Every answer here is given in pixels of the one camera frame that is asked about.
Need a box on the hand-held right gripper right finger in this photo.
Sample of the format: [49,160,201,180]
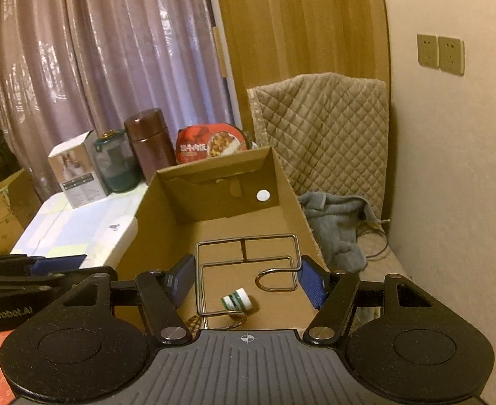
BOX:
[300,257,435,344]

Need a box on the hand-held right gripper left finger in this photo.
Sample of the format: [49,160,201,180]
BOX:
[62,255,196,344]

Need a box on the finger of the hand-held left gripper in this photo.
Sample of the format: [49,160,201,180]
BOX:
[29,254,89,279]

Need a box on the small white green bottle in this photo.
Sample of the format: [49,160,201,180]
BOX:
[221,288,253,314]

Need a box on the metal wire rack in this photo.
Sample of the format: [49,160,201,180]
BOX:
[194,233,304,331]

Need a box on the brown cardboard box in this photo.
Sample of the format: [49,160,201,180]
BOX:
[115,145,330,332]

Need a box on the white foam box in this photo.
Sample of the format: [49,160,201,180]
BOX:
[9,186,149,268]

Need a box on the grey towel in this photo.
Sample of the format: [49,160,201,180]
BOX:
[298,191,379,273]

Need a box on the large printed cardboard carton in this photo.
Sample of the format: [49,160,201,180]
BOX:
[0,169,42,256]

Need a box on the white product box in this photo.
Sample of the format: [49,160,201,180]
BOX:
[48,130,109,209]

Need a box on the green glass jar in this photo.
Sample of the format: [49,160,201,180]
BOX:
[94,130,141,194]

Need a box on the brown cylindrical canister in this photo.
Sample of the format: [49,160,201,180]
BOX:
[124,108,177,184]

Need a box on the red instant food bowl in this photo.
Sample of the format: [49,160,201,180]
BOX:
[175,123,251,165]

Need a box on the beige quilted chair cover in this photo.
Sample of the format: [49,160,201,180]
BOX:
[247,73,389,231]

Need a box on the mauve sheer curtain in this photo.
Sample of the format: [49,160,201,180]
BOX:
[0,0,236,186]

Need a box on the wooden door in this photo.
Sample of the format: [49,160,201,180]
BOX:
[212,0,389,136]

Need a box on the dark cable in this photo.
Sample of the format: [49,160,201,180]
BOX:
[355,219,391,260]

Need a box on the wooden wall strip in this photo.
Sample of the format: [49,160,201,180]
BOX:
[213,27,232,81]

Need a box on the beige wall socket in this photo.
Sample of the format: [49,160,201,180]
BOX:
[416,33,439,68]
[437,36,465,76]

